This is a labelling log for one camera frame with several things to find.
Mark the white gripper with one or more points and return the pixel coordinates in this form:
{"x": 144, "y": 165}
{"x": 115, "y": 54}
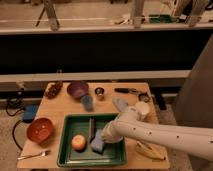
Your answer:
{"x": 109, "y": 135}

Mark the blue sponge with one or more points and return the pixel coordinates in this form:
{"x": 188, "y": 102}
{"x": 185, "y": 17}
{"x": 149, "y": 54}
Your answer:
{"x": 97, "y": 144}

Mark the dark brush bar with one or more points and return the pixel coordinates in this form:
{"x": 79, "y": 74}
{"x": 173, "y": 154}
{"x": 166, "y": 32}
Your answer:
{"x": 91, "y": 133}

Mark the red yellow apple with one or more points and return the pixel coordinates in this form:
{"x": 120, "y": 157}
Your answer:
{"x": 78, "y": 142}

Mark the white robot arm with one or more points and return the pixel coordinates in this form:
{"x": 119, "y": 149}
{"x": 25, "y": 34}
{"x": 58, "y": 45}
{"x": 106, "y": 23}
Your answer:
{"x": 193, "y": 140}

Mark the green plastic tray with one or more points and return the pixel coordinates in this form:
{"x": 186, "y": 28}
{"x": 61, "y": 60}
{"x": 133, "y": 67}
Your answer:
{"x": 88, "y": 125}

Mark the wooden table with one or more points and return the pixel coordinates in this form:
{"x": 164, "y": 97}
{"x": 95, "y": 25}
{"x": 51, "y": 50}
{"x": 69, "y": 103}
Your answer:
{"x": 56, "y": 109}

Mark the blue grey cup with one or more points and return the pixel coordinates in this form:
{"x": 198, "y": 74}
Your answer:
{"x": 87, "y": 102}

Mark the small metal cup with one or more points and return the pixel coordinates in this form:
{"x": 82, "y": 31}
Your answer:
{"x": 99, "y": 92}

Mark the small round tin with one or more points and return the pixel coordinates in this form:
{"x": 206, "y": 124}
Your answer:
{"x": 144, "y": 97}

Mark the yellow banana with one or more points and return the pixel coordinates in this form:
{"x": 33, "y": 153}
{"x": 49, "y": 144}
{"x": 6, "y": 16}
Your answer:
{"x": 148, "y": 151}

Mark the purple bowl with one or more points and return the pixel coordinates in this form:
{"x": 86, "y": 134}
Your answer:
{"x": 78, "y": 89}

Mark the orange bowl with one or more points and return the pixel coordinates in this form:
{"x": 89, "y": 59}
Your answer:
{"x": 40, "y": 130}

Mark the blue box on floor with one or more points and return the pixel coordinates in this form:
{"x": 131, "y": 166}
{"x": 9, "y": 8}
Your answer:
{"x": 30, "y": 113}

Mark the black handled knife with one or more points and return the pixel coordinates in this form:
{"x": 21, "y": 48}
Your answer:
{"x": 127, "y": 90}

